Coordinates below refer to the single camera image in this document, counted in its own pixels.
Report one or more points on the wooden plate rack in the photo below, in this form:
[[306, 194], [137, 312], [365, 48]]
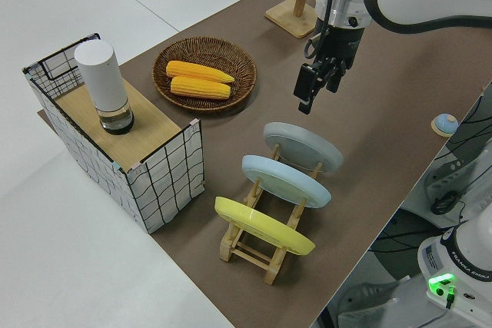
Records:
[[226, 249]]

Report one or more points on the brown wicker basket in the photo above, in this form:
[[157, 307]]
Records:
[[238, 63]]

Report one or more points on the wooden mug tree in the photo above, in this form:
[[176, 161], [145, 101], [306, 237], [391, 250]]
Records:
[[288, 17]]

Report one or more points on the yellow plate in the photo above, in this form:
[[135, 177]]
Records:
[[261, 224]]

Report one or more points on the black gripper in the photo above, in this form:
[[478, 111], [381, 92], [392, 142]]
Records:
[[340, 45]]

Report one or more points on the brown table mat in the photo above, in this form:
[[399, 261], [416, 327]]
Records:
[[269, 55]]

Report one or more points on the light blue plate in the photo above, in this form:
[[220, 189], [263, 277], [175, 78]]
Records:
[[284, 180]]

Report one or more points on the yellow corn cob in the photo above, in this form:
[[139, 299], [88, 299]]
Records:
[[196, 70], [200, 88]]

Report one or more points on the gray plate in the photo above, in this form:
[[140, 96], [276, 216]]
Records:
[[303, 143]]

